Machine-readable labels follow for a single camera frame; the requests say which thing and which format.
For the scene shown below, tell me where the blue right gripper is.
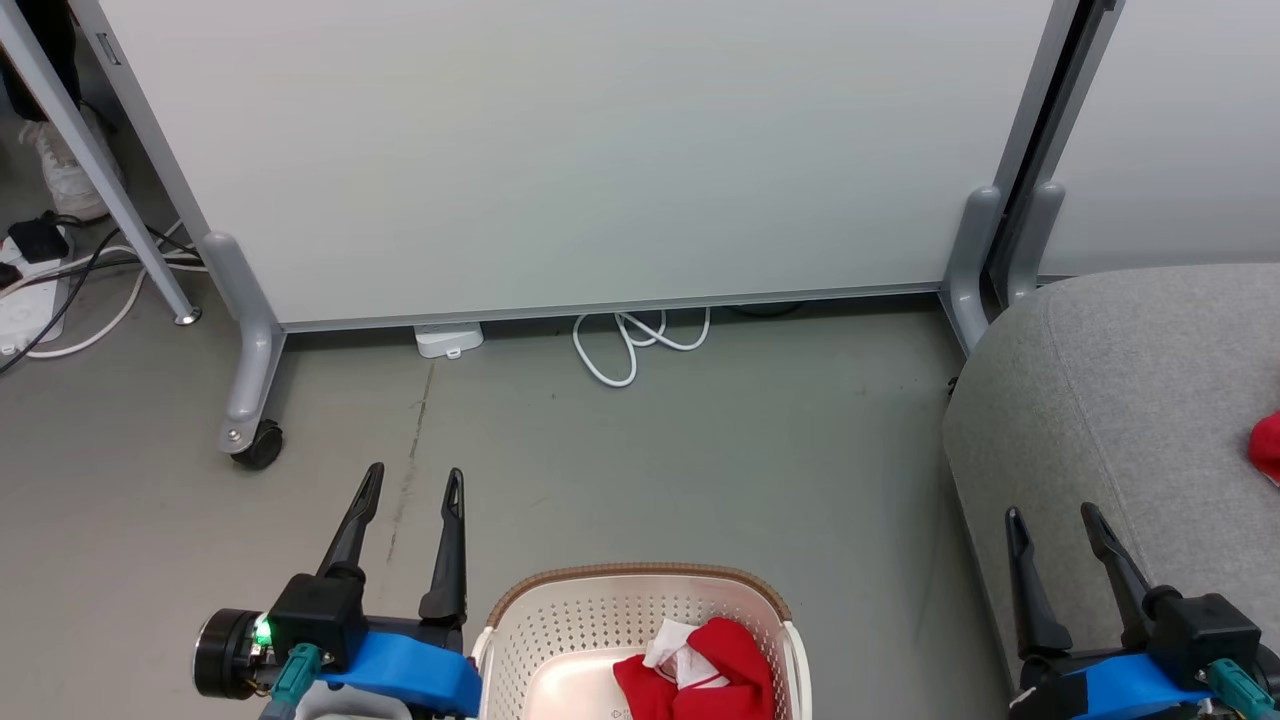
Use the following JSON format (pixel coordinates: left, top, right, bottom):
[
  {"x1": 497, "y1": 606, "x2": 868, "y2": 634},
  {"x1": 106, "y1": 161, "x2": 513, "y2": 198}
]
[{"x1": 1005, "y1": 502, "x2": 1242, "y2": 720}]

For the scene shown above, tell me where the cream perforated laundry basket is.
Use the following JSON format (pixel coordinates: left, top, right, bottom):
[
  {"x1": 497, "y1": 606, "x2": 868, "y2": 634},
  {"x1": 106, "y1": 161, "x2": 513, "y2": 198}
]
[{"x1": 470, "y1": 563, "x2": 813, "y2": 720}]

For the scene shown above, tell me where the looped white cable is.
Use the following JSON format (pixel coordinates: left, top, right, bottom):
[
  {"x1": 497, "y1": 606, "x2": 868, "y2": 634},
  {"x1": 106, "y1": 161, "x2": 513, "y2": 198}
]
[{"x1": 572, "y1": 308, "x2": 713, "y2": 389}]

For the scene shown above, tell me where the white power strip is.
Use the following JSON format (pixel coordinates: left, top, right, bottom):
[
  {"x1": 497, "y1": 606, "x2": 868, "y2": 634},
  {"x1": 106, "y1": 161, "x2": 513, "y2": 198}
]
[{"x1": 0, "y1": 236, "x2": 73, "y2": 357}]

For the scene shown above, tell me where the red garment with white collar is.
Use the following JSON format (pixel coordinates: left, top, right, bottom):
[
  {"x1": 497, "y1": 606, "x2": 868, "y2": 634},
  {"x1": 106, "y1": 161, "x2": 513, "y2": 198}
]
[{"x1": 612, "y1": 617, "x2": 777, "y2": 720}]

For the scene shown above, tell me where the black power adapter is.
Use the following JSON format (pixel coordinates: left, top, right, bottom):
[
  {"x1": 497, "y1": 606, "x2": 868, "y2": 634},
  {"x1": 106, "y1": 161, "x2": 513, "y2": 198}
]
[{"x1": 7, "y1": 214, "x2": 70, "y2": 264}]

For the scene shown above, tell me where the thin black floor cable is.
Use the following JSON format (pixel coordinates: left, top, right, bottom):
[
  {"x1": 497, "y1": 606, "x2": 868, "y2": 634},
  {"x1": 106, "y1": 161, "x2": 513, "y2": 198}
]
[{"x1": 0, "y1": 224, "x2": 201, "y2": 377}]

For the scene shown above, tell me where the wide white partition panel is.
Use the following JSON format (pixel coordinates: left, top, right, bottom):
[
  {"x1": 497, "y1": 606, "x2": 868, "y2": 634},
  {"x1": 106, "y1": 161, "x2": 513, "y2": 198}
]
[{"x1": 70, "y1": 0, "x2": 1087, "y2": 457}]

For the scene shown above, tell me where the small white power box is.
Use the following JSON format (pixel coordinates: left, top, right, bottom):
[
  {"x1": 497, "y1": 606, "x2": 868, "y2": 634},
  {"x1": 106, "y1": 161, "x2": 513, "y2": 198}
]
[{"x1": 414, "y1": 322, "x2": 486, "y2": 360}]

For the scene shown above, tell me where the grey metal table leg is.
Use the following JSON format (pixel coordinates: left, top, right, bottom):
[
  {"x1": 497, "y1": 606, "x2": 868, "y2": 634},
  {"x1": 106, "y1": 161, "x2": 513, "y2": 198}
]
[{"x1": 0, "y1": 0, "x2": 202, "y2": 328}]

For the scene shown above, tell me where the white sneaker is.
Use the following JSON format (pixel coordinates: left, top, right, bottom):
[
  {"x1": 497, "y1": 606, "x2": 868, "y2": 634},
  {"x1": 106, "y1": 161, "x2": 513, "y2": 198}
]
[{"x1": 18, "y1": 104, "x2": 127, "y2": 223}]

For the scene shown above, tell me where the black caster wheel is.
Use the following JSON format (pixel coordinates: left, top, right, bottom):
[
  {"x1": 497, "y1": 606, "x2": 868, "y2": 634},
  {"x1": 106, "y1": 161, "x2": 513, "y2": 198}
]
[{"x1": 231, "y1": 420, "x2": 286, "y2": 472}]

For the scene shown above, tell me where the grey fabric sofa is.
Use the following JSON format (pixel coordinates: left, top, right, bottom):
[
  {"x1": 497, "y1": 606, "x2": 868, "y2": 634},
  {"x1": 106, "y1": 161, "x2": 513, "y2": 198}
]
[{"x1": 942, "y1": 263, "x2": 1280, "y2": 720}]

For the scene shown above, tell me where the narrow white partition panel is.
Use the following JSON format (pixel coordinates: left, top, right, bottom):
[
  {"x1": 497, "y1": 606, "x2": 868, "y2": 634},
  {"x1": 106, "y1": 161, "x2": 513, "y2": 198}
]
[{"x1": 1005, "y1": 0, "x2": 1280, "y2": 307}]

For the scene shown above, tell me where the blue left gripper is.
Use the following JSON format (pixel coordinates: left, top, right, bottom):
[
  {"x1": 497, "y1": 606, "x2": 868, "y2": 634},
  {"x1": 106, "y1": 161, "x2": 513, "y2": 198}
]
[{"x1": 318, "y1": 462, "x2": 484, "y2": 717}]

